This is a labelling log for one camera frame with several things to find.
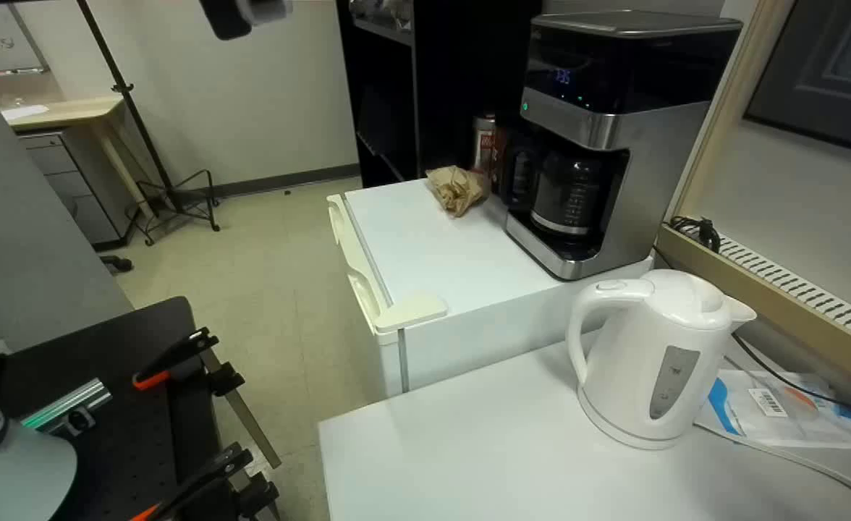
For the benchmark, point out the glass coffee carafe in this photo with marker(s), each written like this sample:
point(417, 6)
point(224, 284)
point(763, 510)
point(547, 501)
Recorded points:
point(566, 191)

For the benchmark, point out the green and silver label strip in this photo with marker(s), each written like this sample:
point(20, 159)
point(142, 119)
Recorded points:
point(68, 407)

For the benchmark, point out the blue and white plastic packet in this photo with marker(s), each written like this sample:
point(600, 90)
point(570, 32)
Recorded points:
point(781, 408)

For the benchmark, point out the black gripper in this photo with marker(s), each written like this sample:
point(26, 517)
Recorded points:
point(224, 15)

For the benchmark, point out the white electric kettle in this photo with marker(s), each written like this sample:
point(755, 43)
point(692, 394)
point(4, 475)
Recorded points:
point(658, 358)

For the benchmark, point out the black tripod stand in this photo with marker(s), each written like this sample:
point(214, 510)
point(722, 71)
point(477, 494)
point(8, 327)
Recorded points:
point(145, 146)

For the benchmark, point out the grey filing cabinet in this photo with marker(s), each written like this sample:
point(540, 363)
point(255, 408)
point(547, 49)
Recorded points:
point(74, 182)

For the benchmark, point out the grey partition panel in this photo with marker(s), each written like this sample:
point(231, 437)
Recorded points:
point(20, 222)

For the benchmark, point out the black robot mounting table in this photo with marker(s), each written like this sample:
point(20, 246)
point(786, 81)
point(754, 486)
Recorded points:
point(124, 424)

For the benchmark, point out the light wooden desk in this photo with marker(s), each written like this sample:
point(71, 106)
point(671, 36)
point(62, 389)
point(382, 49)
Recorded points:
point(68, 113)

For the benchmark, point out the white radiator vent grille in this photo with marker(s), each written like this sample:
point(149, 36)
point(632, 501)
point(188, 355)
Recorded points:
point(803, 284)

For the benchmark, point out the orange and black clamp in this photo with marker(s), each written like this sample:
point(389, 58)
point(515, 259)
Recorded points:
point(210, 482)
point(178, 359)

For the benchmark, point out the dark framed window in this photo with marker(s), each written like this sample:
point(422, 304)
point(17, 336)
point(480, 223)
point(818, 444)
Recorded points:
point(826, 67)

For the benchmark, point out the white mini fridge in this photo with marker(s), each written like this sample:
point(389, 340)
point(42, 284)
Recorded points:
point(443, 279)

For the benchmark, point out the black and silver coffee machine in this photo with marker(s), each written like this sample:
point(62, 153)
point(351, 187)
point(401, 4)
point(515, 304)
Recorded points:
point(638, 133)

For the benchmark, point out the brown spice bottle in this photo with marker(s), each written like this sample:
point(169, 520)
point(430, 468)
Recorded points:
point(488, 146)

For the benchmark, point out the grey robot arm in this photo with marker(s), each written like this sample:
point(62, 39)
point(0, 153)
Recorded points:
point(8, 473)

